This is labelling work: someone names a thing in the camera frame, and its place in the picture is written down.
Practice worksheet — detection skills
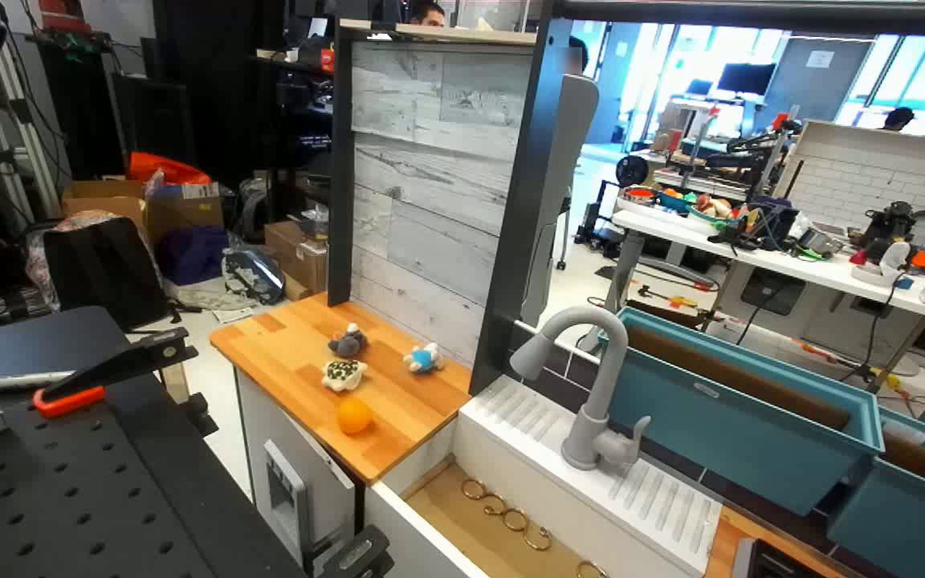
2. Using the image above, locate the orange round plushy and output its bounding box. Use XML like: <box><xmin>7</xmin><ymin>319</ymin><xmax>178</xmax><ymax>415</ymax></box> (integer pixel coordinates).
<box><xmin>333</xmin><ymin>394</ymin><xmax>375</xmax><ymax>440</ymax></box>

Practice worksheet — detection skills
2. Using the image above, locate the blue white plush toy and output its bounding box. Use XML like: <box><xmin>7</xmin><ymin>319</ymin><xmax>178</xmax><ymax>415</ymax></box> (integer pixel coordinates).
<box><xmin>406</xmin><ymin>340</ymin><xmax>445</xmax><ymax>379</ymax></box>

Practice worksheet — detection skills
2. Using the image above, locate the whitewashed wood back panel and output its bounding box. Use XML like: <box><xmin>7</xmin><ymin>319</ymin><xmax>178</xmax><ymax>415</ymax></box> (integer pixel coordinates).
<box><xmin>347</xmin><ymin>40</ymin><xmax>540</xmax><ymax>373</ymax></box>

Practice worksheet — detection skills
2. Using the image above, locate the white green turtle plush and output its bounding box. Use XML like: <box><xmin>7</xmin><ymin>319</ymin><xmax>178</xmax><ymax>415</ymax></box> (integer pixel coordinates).
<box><xmin>319</xmin><ymin>355</ymin><xmax>370</xmax><ymax>394</ymax></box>

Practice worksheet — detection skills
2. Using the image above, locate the small cardboard box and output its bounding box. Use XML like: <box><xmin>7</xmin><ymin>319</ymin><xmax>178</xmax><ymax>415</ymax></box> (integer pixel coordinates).
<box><xmin>265</xmin><ymin>219</ymin><xmax>331</xmax><ymax>302</ymax></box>

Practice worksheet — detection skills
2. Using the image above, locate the white cabinet with wooden top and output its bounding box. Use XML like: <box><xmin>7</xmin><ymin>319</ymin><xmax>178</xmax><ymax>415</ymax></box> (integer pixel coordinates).
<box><xmin>208</xmin><ymin>292</ymin><xmax>475</xmax><ymax>575</ymax></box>

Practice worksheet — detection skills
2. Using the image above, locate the grey kitchen faucet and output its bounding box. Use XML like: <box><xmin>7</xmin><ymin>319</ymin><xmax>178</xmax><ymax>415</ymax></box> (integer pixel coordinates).
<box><xmin>509</xmin><ymin>304</ymin><xmax>657</xmax><ymax>477</ymax></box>

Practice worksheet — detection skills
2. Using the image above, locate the white sink with drainboard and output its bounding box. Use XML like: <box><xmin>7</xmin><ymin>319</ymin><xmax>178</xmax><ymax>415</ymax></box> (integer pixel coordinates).
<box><xmin>364</xmin><ymin>373</ymin><xmax>726</xmax><ymax>578</ymax></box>

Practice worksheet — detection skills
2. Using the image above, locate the blue bag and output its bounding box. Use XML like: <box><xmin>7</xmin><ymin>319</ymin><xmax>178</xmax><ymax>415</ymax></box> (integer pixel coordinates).
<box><xmin>156</xmin><ymin>225</ymin><xmax>233</xmax><ymax>287</ymax></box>

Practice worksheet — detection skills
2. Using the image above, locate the large cardboard box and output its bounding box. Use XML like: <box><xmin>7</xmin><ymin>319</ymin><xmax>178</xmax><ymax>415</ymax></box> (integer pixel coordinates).
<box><xmin>58</xmin><ymin>176</ymin><xmax>226</xmax><ymax>253</ymax></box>

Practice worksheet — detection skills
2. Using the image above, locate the large teal bin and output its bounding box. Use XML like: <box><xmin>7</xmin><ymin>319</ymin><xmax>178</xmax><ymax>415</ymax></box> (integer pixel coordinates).
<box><xmin>601</xmin><ymin>304</ymin><xmax>889</xmax><ymax>520</ymax></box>

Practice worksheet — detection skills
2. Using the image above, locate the orange bag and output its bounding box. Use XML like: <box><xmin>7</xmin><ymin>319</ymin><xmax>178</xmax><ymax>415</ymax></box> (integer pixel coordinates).
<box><xmin>121</xmin><ymin>149</ymin><xmax>214</xmax><ymax>191</ymax></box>

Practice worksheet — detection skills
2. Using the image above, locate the white work desk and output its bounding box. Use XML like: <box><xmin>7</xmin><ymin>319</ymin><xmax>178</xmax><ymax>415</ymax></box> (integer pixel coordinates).
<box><xmin>605</xmin><ymin>195</ymin><xmax>925</xmax><ymax>325</ymax></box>

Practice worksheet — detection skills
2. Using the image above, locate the computer monitor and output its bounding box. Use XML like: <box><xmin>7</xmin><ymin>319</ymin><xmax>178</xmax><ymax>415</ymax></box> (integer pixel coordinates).
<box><xmin>712</xmin><ymin>61</ymin><xmax>776</xmax><ymax>99</ymax></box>

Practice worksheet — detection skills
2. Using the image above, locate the black chair back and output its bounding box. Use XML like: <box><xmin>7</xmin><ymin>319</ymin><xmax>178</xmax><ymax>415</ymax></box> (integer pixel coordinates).
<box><xmin>41</xmin><ymin>214</ymin><xmax>178</xmax><ymax>335</ymax></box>

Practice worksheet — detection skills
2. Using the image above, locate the black device on counter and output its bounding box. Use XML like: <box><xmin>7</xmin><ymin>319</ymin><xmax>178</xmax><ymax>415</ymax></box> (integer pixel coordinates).
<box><xmin>734</xmin><ymin>537</ymin><xmax>824</xmax><ymax>578</ymax></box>

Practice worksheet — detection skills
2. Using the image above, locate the white brick pattern panel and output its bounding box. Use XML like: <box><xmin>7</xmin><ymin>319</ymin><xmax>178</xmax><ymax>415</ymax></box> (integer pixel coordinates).
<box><xmin>776</xmin><ymin>119</ymin><xmax>925</xmax><ymax>253</ymax></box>

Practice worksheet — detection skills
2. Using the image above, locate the black perforated board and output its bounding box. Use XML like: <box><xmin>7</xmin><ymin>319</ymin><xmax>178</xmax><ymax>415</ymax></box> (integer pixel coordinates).
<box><xmin>0</xmin><ymin>373</ymin><xmax>305</xmax><ymax>578</ymax></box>

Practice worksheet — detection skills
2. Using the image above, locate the dark grey flat panel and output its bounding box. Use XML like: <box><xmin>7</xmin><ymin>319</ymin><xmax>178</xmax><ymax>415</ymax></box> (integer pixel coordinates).
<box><xmin>0</xmin><ymin>304</ymin><xmax>134</xmax><ymax>391</ymax></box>

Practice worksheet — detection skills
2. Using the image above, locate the small teal bin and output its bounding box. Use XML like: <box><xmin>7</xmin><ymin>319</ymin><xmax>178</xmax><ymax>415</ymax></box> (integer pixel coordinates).
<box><xmin>825</xmin><ymin>411</ymin><xmax>925</xmax><ymax>578</ymax></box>

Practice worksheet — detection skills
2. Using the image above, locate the black metal frame post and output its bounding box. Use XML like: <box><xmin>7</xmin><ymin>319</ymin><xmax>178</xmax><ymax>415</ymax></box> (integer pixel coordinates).
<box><xmin>468</xmin><ymin>13</ymin><xmax>575</xmax><ymax>399</ymax></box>

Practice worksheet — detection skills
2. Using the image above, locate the black clamp with orange handle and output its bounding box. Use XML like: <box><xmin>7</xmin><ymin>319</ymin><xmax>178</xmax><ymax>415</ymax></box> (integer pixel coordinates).
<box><xmin>29</xmin><ymin>325</ymin><xmax>199</xmax><ymax>422</ymax></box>

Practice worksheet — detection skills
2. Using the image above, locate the aluminium frame rack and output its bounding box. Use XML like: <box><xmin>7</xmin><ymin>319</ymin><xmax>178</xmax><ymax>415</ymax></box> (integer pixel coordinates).
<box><xmin>0</xmin><ymin>0</ymin><xmax>63</xmax><ymax>227</ymax></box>

